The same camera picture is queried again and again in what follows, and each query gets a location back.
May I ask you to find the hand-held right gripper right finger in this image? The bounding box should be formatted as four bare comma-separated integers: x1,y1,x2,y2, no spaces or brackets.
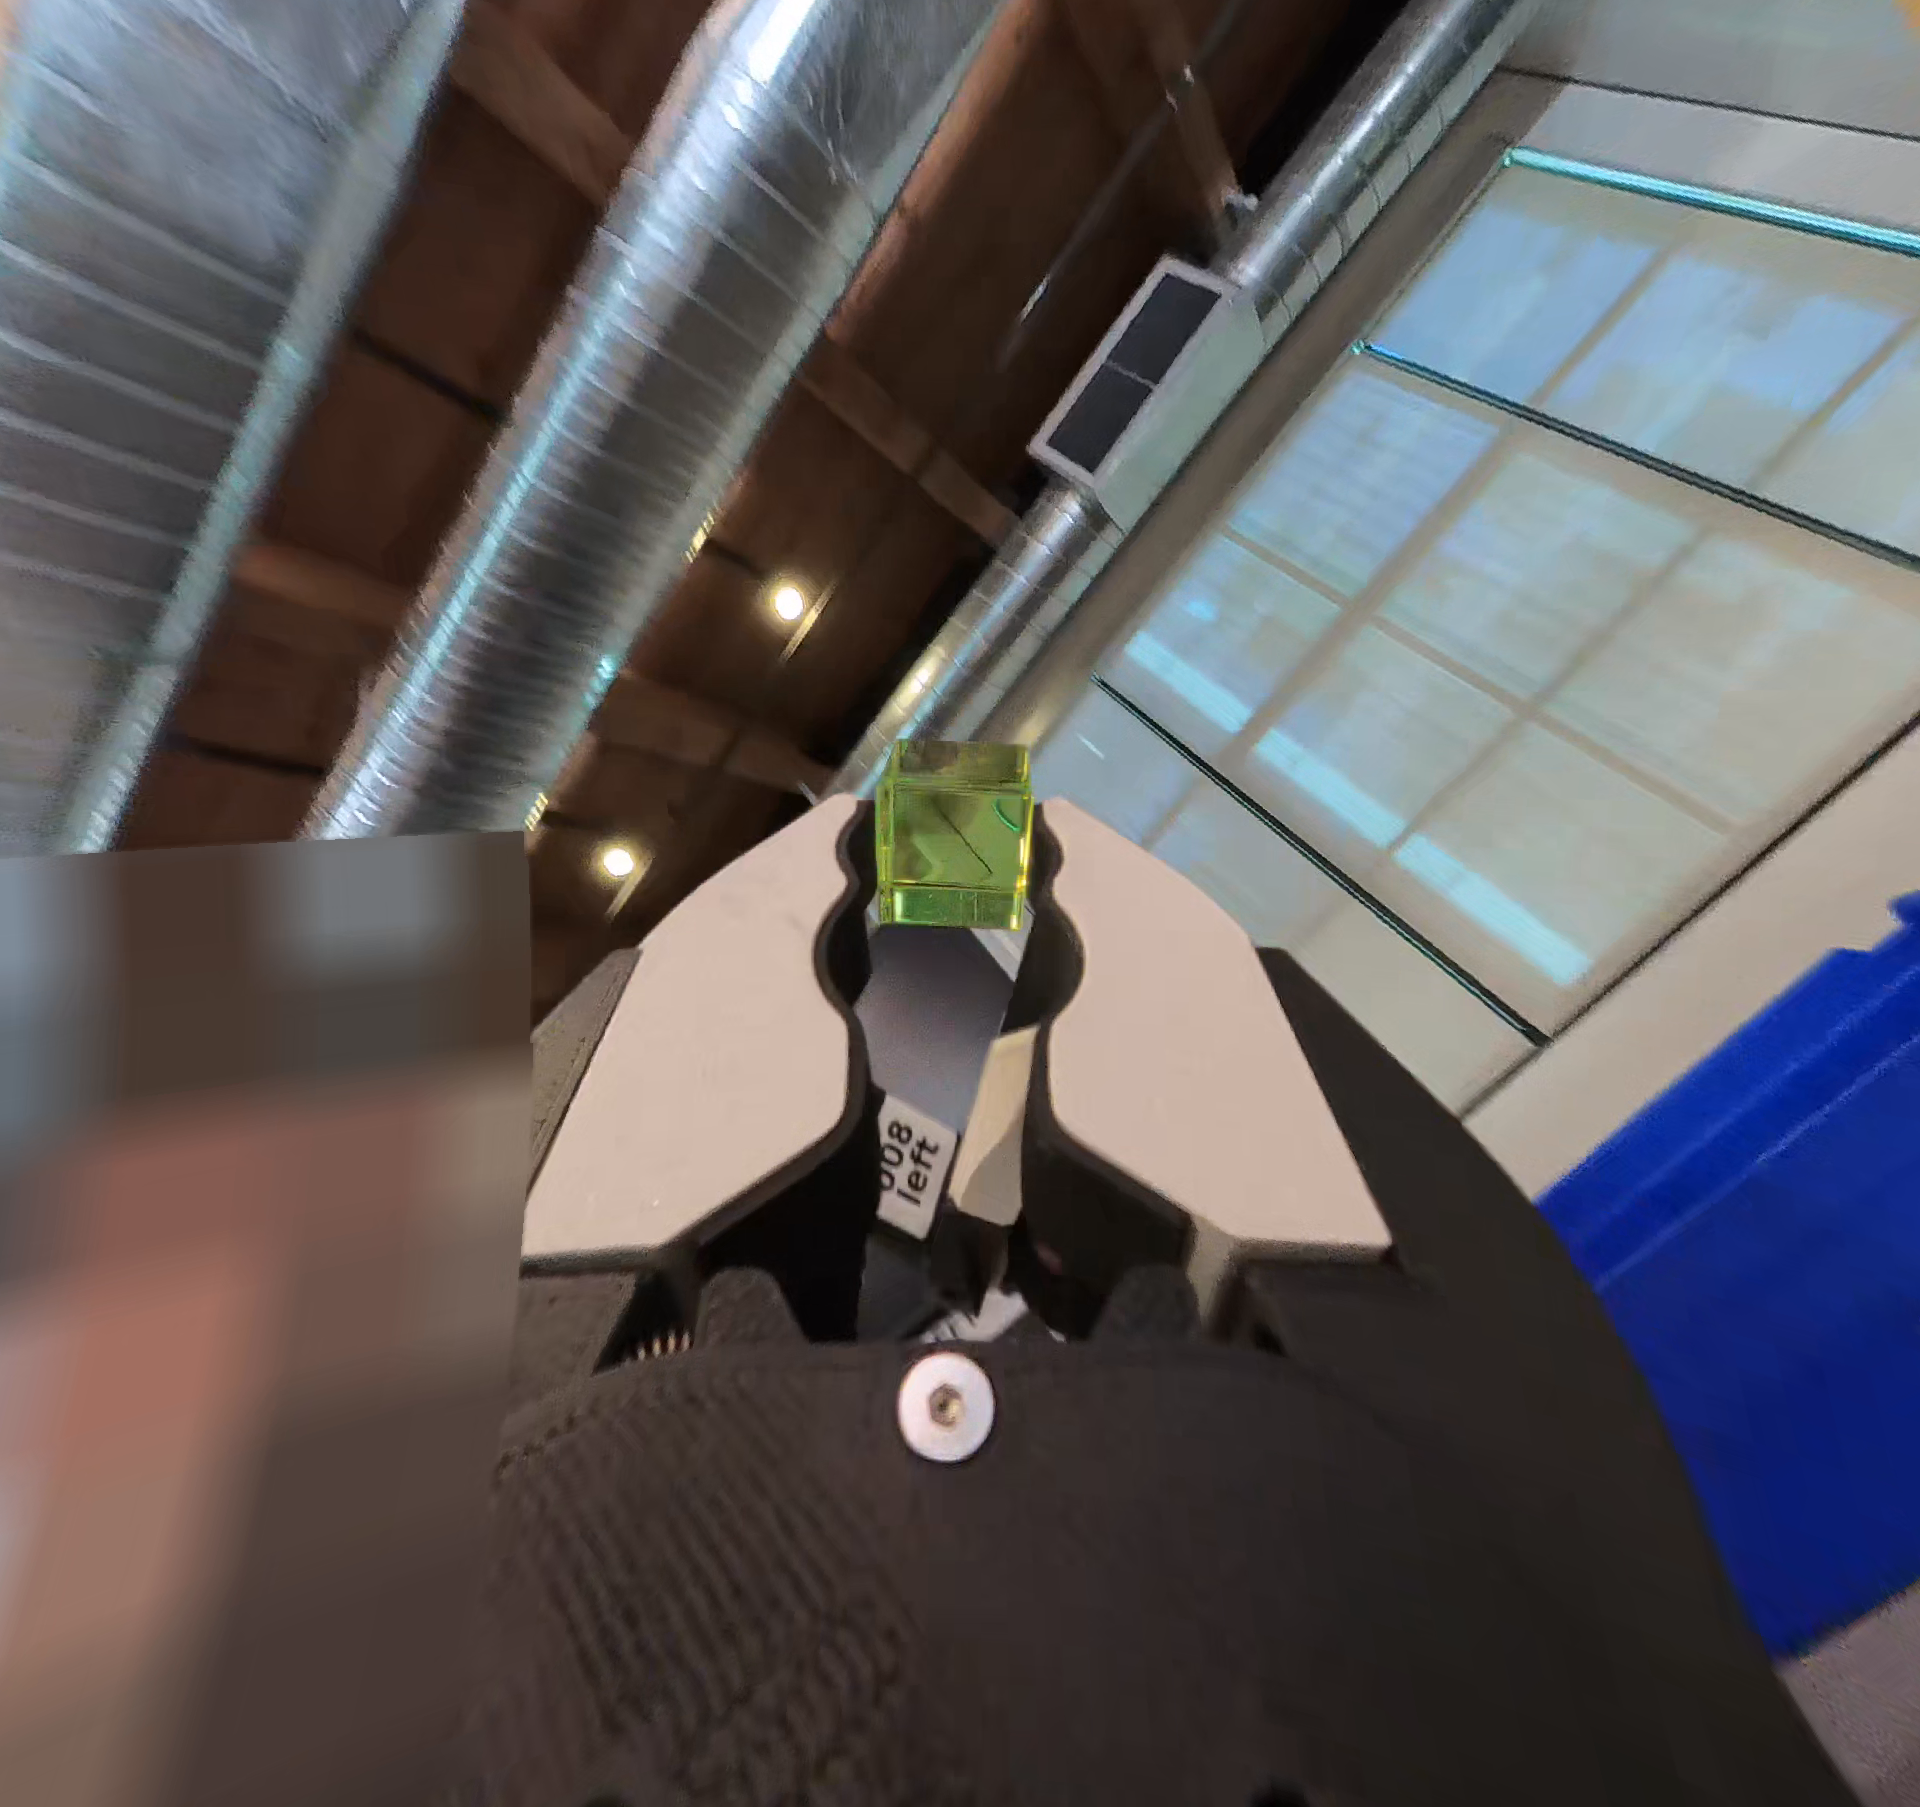
961,791,1398,1263

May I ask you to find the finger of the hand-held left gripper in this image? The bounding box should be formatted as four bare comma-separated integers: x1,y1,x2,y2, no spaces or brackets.
853,921,1012,1245
952,1026,1044,1230

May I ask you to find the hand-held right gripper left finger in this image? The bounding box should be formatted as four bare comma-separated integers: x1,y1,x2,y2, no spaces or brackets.
521,791,906,1263

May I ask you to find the green transparent cube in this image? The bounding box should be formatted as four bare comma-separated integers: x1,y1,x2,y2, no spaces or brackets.
868,742,1035,932

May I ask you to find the white framed window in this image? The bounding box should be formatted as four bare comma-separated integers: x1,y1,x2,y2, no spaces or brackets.
1033,147,1920,1053

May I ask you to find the blue plastic bin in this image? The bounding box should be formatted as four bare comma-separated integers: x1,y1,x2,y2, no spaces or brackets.
1532,891,1920,1662

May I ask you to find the duct vent box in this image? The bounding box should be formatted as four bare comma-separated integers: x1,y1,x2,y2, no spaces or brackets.
1023,259,1254,527

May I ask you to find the medium silver air duct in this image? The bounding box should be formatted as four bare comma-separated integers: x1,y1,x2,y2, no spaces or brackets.
304,0,1083,843

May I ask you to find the thin silver air duct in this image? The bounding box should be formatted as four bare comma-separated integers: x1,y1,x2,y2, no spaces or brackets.
819,0,1642,805

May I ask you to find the large silver air duct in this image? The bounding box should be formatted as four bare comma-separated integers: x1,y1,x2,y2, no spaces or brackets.
0,0,515,849

